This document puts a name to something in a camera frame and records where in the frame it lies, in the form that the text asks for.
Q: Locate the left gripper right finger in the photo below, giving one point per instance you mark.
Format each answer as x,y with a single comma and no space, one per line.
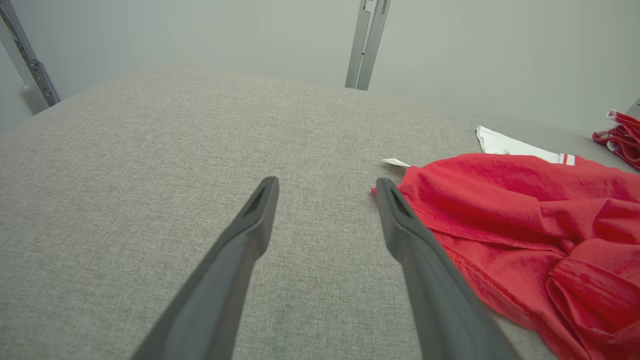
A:
440,310

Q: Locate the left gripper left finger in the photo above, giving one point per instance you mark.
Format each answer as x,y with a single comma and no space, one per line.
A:
210,310

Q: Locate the red shirt with white stripe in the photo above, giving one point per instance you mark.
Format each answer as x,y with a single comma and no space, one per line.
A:
500,200

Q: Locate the grey fabric sofa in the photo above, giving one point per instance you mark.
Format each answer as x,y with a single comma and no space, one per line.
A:
150,175

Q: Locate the red jersey with black lettering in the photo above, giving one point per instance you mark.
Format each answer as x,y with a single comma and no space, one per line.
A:
622,140

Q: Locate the grey double metal post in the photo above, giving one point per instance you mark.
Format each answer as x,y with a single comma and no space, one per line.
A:
356,60

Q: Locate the grey metal wall post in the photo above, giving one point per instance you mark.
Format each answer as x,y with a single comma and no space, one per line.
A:
37,75

